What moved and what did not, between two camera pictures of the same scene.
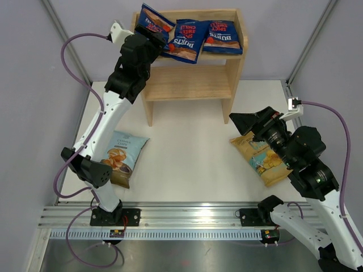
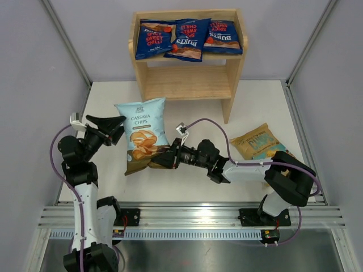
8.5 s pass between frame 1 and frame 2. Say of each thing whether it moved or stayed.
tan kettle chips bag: stayed
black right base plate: stayed
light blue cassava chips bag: moved
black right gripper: moved
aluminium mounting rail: stayed
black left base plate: stayed
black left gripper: moved
